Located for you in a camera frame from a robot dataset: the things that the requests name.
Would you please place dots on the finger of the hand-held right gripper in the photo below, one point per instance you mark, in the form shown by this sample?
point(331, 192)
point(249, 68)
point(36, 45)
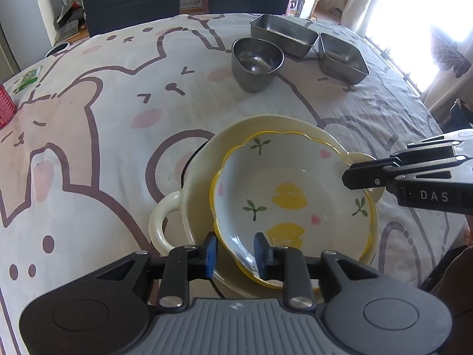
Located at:
point(428, 149)
point(366, 177)

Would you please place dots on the square steel tray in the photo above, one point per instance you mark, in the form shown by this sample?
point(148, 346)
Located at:
point(340, 55)

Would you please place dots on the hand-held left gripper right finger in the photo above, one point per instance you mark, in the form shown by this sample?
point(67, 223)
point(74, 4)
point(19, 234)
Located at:
point(261, 259)

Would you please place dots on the red soda can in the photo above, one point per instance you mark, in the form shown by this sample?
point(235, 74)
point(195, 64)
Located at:
point(5, 107)

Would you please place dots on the person's brown clothing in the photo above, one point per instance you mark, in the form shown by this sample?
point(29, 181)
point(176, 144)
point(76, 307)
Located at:
point(454, 303)

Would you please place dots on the patterned hanging garment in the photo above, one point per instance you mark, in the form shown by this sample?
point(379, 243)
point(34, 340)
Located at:
point(449, 51)

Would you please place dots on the bear printed tablecloth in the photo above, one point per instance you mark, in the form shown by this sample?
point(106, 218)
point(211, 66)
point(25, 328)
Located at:
point(111, 137)

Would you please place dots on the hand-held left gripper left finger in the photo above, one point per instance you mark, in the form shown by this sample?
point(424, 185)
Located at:
point(210, 259)

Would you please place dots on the white plate with blue rim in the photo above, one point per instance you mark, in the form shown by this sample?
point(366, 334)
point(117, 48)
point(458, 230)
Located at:
point(186, 175)

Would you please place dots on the rectangular steel tray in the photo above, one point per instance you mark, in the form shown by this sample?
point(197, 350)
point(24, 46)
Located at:
point(281, 33)

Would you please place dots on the floral bowl with yellow rim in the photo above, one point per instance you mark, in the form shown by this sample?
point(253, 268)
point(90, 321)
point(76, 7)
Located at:
point(295, 162)

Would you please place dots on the green packet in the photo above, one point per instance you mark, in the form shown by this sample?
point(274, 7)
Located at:
point(27, 79)

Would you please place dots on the round steel bowl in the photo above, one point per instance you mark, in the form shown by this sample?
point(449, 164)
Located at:
point(255, 74)

